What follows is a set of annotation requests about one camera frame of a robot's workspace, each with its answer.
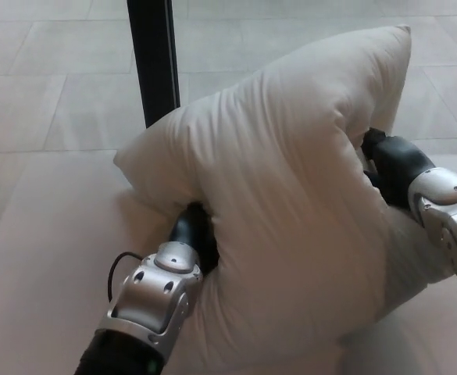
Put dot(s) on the black metal post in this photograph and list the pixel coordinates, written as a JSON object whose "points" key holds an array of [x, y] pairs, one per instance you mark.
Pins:
{"points": [[154, 58]]}

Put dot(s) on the white square pillow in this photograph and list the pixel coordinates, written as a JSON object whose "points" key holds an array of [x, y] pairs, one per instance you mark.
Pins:
{"points": [[275, 218]]}

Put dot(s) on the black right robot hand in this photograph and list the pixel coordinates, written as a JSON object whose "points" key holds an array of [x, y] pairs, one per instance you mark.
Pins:
{"points": [[396, 162]]}

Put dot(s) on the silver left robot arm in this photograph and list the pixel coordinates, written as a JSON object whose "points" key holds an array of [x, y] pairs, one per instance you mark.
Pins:
{"points": [[150, 297]]}

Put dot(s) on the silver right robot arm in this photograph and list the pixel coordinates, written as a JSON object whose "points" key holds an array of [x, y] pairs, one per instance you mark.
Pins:
{"points": [[447, 211]]}

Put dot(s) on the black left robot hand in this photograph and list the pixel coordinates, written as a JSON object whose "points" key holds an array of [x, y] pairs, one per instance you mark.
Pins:
{"points": [[189, 228]]}

